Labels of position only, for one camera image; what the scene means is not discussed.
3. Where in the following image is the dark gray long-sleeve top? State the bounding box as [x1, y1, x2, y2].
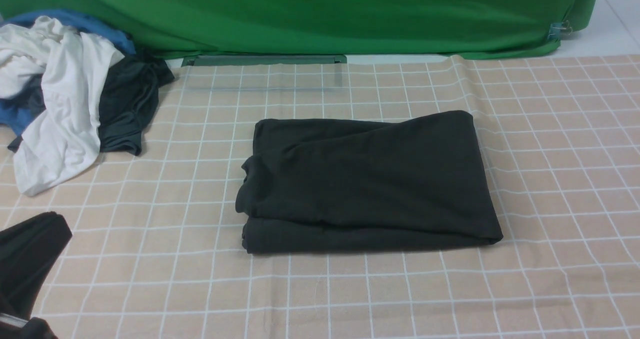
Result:
[235, 110, 503, 255]

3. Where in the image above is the dark teal crumpled shirt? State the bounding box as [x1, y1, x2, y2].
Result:
[1, 50, 175, 156]

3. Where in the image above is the green metal base rail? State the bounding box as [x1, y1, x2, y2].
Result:
[181, 54, 348, 67]

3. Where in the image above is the white crumpled shirt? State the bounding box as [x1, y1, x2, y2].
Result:
[1, 16, 124, 196]

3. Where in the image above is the green backdrop cloth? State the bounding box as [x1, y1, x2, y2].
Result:
[1, 0, 596, 60]

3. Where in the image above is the blue binder clip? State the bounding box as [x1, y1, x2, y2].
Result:
[547, 20, 573, 41]

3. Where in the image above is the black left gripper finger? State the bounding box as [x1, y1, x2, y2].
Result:
[0, 211, 73, 320]

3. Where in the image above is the blue crumpled garment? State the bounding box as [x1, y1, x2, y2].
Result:
[0, 9, 137, 136]

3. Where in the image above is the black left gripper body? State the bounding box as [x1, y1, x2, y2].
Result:
[0, 312, 58, 339]

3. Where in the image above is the beige checkered tablecloth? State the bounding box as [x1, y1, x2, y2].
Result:
[0, 55, 640, 339]

